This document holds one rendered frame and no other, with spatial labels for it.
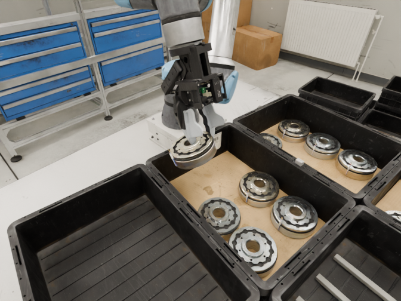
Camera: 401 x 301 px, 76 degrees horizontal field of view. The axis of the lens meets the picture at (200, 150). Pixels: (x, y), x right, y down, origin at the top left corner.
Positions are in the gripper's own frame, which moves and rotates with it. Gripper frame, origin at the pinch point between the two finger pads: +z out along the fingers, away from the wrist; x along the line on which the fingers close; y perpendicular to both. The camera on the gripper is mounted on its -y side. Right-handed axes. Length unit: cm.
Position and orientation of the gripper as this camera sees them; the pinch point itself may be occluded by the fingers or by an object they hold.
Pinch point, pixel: (201, 138)
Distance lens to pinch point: 59.3
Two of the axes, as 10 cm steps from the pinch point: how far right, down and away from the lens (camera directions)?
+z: 2.1, 8.9, 4.0
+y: 6.3, 1.9, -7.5
